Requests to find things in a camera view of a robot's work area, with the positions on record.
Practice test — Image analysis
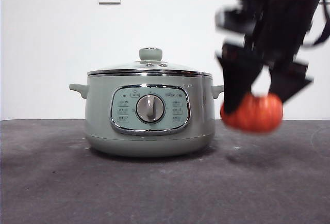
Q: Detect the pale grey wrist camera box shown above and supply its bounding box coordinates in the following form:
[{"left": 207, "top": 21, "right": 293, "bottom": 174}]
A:
[{"left": 215, "top": 6, "right": 258, "bottom": 35}]

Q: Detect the black cable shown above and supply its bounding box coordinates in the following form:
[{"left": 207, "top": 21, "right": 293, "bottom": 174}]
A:
[{"left": 303, "top": 1, "right": 330, "bottom": 48}]

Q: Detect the glass lid with green knob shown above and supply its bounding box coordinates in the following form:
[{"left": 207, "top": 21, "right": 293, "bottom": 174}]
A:
[{"left": 87, "top": 47, "right": 212, "bottom": 77}]

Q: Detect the pale green electric cooking pot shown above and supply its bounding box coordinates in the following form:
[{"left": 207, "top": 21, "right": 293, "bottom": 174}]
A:
[{"left": 69, "top": 73, "right": 224, "bottom": 158}]

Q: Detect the small orange pumpkin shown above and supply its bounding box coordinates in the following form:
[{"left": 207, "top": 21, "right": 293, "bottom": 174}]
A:
[{"left": 220, "top": 92, "right": 284, "bottom": 134}]

